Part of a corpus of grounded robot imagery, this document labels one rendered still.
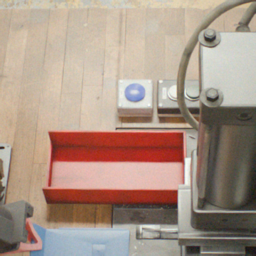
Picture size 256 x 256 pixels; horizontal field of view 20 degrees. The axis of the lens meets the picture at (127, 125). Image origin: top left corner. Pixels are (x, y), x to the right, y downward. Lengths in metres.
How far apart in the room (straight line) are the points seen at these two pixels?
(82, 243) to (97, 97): 0.35
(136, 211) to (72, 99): 0.27
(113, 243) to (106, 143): 0.24
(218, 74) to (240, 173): 0.15
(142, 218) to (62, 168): 0.18
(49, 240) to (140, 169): 0.24
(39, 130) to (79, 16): 0.29
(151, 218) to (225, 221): 0.39
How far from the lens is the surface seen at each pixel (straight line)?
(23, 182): 1.34
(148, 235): 1.18
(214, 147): 0.77
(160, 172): 1.32
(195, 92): 1.37
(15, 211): 1.09
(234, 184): 0.82
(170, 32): 1.50
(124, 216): 1.28
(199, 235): 0.96
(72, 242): 1.17
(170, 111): 1.37
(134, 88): 1.37
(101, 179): 1.31
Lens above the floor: 2.07
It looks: 58 degrees down
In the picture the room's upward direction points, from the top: 5 degrees counter-clockwise
